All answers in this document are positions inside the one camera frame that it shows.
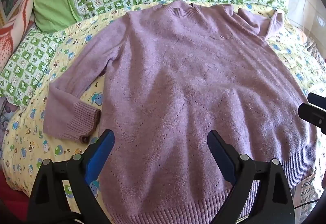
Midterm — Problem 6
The green checked pillow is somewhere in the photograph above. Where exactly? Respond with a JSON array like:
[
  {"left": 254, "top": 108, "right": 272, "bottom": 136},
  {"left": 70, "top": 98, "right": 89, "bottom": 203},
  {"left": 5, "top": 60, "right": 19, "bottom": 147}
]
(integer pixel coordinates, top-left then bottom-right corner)
[{"left": 0, "top": 29, "right": 66, "bottom": 108}]

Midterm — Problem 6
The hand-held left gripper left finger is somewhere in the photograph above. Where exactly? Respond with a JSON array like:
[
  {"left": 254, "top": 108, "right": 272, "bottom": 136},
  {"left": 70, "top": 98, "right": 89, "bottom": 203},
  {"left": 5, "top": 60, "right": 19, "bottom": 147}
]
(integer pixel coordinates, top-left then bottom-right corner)
[{"left": 27, "top": 129, "right": 115, "bottom": 224}]

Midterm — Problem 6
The plaid cloth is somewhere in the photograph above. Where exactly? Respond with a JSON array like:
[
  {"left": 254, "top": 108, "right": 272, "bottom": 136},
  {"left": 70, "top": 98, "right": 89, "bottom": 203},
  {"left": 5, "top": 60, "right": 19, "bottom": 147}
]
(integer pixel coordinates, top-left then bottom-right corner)
[{"left": 290, "top": 169, "right": 324, "bottom": 215}]

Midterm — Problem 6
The red floral blanket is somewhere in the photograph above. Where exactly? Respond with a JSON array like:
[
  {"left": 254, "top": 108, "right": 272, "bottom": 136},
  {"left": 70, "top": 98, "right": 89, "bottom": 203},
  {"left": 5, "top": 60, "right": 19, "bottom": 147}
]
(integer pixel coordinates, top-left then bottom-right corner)
[{"left": 0, "top": 0, "right": 35, "bottom": 63}]

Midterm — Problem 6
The red cloth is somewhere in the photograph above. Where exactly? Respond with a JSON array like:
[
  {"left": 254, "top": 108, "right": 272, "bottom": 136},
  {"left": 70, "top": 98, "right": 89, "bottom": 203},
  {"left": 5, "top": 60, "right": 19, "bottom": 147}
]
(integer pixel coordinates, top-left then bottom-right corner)
[{"left": 0, "top": 170, "right": 31, "bottom": 224}]

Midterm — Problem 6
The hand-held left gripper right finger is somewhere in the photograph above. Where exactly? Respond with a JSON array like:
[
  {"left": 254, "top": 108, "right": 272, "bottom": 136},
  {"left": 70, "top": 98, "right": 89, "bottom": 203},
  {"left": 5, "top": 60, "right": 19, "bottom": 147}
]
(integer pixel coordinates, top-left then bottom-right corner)
[{"left": 207, "top": 130, "right": 296, "bottom": 224}]

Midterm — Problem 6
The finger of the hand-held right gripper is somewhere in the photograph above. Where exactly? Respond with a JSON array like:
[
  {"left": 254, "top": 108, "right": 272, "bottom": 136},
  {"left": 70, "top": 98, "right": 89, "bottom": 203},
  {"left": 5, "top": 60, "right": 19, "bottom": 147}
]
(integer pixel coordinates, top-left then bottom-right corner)
[
  {"left": 297, "top": 103, "right": 326, "bottom": 135},
  {"left": 307, "top": 92, "right": 326, "bottom": 110}
]

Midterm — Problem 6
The purple knit sweater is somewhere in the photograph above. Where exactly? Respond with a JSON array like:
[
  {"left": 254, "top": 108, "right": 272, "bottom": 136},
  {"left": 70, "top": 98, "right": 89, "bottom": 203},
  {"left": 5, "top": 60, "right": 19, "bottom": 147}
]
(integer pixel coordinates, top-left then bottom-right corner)
[{"left": 43, "top": 0, "right": 317, "bottom": 224}]

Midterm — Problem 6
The striped grey cloth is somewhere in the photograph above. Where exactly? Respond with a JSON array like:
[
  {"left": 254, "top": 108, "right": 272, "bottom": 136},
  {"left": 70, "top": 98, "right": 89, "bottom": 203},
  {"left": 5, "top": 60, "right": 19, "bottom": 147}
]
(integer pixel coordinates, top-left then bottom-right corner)
[{"left": 304, "top": 36, "right": 326, "bottom": 72}]

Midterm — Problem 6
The thin wall cable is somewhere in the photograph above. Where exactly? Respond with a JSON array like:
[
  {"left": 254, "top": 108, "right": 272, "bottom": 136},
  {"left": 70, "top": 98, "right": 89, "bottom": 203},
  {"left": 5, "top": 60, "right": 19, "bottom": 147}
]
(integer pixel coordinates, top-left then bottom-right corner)
[{"left": 301, "top": 0, "right": 307, "bottom": 32}]

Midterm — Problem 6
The yellow bear print blanket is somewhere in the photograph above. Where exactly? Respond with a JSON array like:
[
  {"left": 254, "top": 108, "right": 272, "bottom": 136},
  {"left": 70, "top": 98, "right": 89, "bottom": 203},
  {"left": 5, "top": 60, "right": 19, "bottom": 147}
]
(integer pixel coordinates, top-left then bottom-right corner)
[{"left": 0, "top": 2, "right": 326, "bottom": 192}]

